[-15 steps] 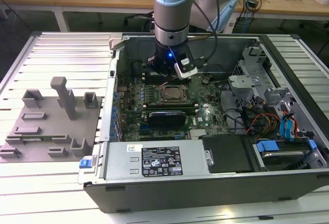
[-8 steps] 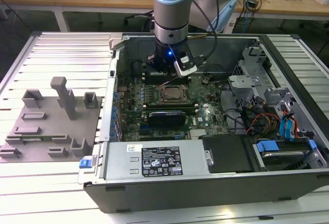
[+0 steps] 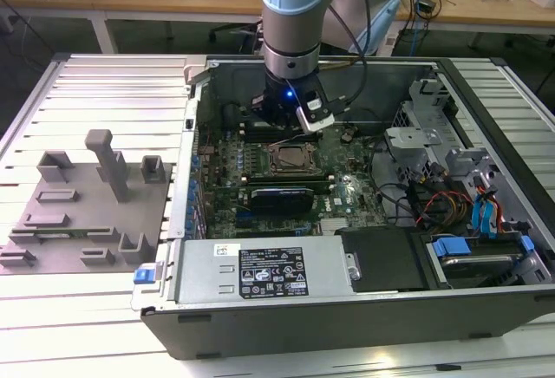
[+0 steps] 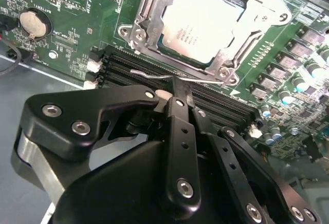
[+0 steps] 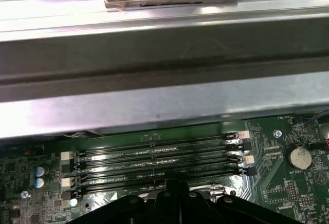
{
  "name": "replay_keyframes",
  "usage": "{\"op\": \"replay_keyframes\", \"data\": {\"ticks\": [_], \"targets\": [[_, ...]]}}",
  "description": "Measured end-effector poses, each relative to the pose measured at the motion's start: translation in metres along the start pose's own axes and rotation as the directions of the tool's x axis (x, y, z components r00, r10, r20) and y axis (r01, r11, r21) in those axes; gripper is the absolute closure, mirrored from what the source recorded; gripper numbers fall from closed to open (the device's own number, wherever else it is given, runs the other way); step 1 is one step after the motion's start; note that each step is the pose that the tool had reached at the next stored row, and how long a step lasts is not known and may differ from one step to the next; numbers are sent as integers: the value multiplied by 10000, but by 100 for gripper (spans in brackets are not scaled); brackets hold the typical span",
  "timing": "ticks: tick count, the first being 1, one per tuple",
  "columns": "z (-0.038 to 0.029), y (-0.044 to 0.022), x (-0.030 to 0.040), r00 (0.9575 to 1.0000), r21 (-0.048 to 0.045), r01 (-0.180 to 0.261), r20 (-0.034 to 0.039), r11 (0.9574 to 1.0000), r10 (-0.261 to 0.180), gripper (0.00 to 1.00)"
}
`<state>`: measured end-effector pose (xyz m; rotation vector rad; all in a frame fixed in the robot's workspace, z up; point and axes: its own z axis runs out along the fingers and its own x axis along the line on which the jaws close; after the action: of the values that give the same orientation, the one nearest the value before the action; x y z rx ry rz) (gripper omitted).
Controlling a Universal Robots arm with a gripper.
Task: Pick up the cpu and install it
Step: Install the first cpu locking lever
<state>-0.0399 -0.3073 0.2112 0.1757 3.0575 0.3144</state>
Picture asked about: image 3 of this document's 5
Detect thin wire locking lever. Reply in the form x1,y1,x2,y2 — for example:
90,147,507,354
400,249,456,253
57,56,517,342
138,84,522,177
271,133,311,145

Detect silver CPU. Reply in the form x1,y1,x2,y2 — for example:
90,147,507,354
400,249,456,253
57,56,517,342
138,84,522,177
279,148,307,167

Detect black graphics card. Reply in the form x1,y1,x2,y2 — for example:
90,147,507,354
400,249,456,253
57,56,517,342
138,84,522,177
249,186,316,215

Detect green motherboard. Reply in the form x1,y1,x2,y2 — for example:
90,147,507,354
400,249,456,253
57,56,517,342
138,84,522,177
197,124,389,240

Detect silver finned heatsink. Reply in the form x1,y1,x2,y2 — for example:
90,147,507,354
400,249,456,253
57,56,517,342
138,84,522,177
320,217,349,237

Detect silver metal drive cage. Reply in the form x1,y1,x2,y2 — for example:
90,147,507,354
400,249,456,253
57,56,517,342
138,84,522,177
383,76,460,188

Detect wooden desk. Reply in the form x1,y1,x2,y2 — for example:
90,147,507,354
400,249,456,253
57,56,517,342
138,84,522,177
0,0,555,56

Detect black plastic shroud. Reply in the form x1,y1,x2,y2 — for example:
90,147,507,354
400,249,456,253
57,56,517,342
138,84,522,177
336,226,428,292

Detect silver power supply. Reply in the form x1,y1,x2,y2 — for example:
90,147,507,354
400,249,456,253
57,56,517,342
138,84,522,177
175,238,355,306

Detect blue case latch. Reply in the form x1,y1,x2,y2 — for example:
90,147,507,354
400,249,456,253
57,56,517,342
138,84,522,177
133,264,156,286

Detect grey parts rack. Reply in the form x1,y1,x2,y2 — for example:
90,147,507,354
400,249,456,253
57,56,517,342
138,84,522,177
0,128,174,275

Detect hard disk in blue carrier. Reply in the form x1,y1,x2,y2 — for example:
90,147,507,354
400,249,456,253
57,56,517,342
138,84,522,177
427,233,537,290

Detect open black PC case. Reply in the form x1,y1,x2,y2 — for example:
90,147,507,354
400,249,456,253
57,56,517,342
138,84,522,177
140,55,555,361

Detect green RAM stick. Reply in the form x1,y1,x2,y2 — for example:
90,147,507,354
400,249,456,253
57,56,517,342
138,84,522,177
34,229,95,238

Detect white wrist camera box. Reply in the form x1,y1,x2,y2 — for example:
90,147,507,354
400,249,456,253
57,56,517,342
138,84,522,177
296,91,336,134

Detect red yellow wire bundle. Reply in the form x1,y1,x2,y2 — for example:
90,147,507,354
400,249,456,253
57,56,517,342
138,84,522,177
415,190,474,228

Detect blue flat data wire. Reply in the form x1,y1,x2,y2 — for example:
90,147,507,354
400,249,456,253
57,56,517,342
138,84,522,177
483,185,500,240
470,193,486,240

